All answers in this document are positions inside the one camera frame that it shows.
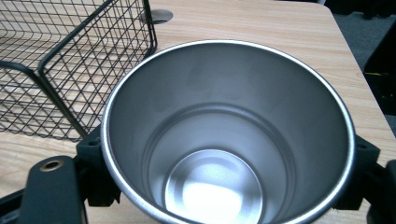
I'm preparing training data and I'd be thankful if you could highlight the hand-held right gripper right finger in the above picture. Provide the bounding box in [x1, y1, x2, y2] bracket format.
[331, 133, 382, 212]

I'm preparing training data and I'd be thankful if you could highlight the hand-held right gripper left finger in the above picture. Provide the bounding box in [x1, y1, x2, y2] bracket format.
[75, 124, 123, 209]

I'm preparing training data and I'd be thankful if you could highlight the black wire basket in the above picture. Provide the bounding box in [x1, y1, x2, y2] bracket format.
[0, 0, 159, 144]

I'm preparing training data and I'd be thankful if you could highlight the stainless steel cup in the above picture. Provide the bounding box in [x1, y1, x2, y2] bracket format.
[99, 38, 358, 224]

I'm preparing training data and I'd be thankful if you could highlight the grey round table grommet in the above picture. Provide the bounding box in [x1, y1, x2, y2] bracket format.
[140, 7, 175, 25]

